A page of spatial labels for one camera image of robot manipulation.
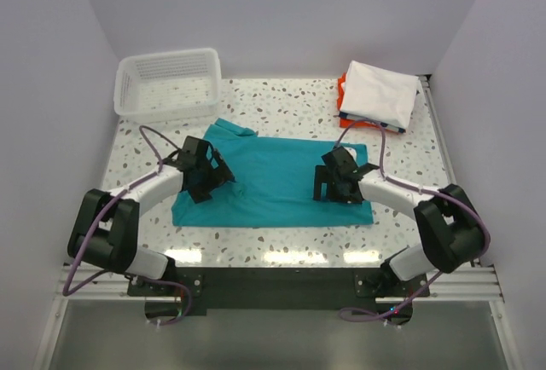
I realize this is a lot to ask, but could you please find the folded white t-shirt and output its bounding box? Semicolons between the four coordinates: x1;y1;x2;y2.
338;61;422;133

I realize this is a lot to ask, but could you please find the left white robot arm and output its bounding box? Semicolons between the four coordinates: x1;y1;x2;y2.
67;136;235;295

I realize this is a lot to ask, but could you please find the folded orange t-shirt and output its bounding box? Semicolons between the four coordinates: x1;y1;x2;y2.
336;72;406;135

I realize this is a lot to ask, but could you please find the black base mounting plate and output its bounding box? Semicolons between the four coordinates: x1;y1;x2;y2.
127;267;427;318

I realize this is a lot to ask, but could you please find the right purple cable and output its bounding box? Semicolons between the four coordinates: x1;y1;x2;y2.
334;119;491;324

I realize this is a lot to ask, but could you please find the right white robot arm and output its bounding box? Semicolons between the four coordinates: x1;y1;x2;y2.
313;146;491;296

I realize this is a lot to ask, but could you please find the teal t-shirt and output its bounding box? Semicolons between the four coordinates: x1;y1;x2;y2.
171;119;374;228

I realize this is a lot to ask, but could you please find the aluminium rail frame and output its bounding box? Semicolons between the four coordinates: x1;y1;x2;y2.
74;76;502;301

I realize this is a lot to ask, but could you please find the white plastic basket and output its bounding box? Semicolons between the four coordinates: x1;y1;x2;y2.
113;48;222;124

